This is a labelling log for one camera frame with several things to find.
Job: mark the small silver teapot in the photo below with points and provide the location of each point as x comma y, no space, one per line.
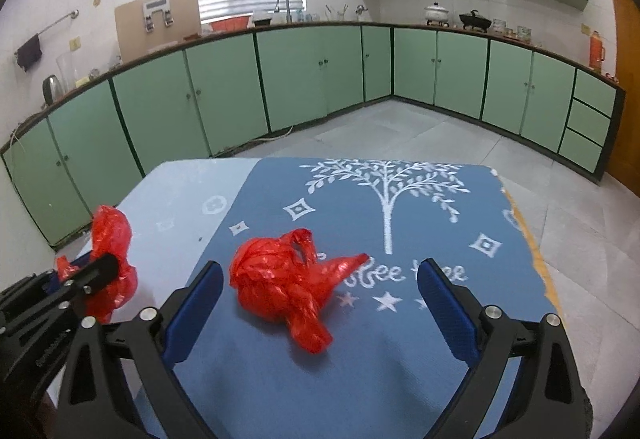
362,11

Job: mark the wooden door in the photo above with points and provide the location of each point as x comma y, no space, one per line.
625,94

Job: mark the metal kettle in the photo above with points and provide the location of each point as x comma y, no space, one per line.
52,91

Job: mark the cardboard box on counter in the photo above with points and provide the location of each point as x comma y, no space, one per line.
185,29

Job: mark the green base kitchen cabinets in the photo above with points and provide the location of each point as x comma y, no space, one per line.
225,84

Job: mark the wall socket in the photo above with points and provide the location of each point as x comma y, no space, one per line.
75,44

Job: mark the white cooking pot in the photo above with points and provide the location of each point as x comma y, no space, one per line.
436,14

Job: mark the dark towel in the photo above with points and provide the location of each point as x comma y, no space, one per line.
29,53

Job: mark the red basin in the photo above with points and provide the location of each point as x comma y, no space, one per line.
230,23

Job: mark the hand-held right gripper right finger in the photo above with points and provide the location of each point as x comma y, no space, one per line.
445,309

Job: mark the black wok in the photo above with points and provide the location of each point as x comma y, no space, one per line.
474,20

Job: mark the glass jar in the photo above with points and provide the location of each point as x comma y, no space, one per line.
523,33
498,26

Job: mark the blue tree print mat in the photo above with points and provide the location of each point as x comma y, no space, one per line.
350,369

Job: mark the utensil holder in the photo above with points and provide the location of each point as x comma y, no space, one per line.
340,13

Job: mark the red plastic bag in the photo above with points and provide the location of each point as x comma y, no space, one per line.
112,231
270,279

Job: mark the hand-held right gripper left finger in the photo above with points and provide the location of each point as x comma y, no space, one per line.
200,304

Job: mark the orange thermos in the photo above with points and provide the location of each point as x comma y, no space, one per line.
596,51

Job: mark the clear plastic pitcher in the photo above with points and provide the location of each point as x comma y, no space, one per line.
66,71

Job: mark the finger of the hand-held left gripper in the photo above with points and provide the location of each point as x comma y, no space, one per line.
102,266
75,265

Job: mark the metal towel rail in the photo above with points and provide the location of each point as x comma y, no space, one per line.
57,22

